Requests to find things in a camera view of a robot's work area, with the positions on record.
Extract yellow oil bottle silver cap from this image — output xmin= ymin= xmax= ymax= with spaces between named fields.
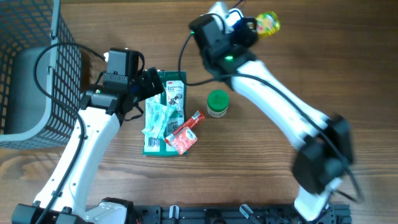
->
xmin=256 ymin=11 xmax=280 ymax=38

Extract green 3M sponge packet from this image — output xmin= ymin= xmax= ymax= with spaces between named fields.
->
xmin=142 ymin=70 xmax=187 ymax=157

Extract pale green wipes sachet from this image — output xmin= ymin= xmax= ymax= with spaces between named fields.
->
xmin=142 ymin=103 xmax=177 ymax=139

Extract red coffee stick sachet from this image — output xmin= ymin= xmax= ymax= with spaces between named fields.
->
xmin=173 ymin=110 xmax=205 ymax=135

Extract pink Kleenex tissue pack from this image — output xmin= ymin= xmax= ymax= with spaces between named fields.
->
xmin=165 ymin=127 xmax=198 ymax=155

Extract green lid small jar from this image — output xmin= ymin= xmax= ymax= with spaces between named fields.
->
xmin=206 ymin=90 xmax=229 ymax=118

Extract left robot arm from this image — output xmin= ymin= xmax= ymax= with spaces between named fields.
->
xmin=11 ymin=49 xmax=164 ymax=223

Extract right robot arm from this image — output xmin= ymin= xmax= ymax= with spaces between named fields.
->
xmin=188 ymin=13 xmax=354 ymax=222

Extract white barcode scanner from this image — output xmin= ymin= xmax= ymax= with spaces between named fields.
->
xmin=225 ymin=8 xmax=243 ymax=29

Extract dark grey mesh basket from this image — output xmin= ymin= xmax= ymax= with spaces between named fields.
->
xmin=1 ymin=1 xmax=82 ymax=149

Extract black left camera cable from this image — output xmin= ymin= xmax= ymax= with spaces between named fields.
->
xmin=32 ymin=42 xmax=108 ymax=224

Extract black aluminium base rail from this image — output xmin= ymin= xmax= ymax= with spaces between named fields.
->
xmin=124 ymin=203 xmax=353 ymax=224

